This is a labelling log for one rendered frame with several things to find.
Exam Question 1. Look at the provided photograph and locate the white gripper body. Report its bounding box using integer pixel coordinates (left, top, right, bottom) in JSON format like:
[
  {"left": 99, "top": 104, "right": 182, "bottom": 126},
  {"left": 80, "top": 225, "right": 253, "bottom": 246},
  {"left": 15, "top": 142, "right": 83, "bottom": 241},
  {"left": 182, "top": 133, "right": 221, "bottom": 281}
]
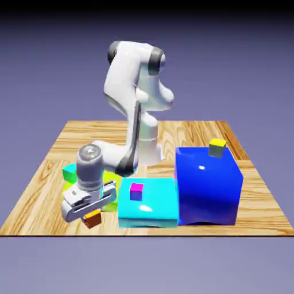
[{"left": 61, "top": 180, "right": 118, "bottom": 223}]

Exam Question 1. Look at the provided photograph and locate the small orange cube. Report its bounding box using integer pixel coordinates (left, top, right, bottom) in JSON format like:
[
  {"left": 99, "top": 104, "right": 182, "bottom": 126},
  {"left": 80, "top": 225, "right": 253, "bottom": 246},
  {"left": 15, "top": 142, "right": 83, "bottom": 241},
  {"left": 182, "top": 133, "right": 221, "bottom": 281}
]
[{"left": 82, "top": 208, "right": 102, "bottom": 230}]

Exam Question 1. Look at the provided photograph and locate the small green cube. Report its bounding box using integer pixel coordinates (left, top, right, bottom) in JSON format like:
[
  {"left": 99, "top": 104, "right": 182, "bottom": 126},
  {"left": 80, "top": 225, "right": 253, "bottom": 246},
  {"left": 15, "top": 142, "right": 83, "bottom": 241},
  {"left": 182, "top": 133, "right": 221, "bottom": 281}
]
[{"left": 61, "top": 163, "right": 78, "bottom": 184}]

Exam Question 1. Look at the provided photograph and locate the small magenta cube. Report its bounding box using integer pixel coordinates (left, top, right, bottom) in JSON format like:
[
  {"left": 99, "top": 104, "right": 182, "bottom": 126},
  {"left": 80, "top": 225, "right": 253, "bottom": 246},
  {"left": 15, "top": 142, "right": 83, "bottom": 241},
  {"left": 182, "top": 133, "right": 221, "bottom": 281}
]
[{"left": 129, "top": 183, "right": 145, "bottom": 202}]

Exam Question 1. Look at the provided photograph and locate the small yellow cube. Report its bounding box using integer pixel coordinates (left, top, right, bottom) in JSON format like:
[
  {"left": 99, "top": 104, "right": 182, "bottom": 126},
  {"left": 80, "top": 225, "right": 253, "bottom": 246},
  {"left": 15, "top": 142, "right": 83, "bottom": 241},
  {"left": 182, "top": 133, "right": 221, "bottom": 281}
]
[{"left": 208, "top": 138, "right": 227, "bottom": 158}]

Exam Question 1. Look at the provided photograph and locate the large cyan box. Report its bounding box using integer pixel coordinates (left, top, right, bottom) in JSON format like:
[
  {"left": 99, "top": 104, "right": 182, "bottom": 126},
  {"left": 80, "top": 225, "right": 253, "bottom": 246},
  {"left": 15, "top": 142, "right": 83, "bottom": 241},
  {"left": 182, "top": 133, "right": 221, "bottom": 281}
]
[{"left": 118, "top": 177, "right": 180, "bottom": 229}]

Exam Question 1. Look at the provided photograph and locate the large blue box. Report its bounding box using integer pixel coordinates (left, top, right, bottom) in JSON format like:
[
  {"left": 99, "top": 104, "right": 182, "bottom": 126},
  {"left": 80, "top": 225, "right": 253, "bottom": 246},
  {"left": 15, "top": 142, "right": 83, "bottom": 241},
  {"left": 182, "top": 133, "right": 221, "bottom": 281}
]
[{"left": 174, "top": 146, "right": 244, "bottom": 227}]

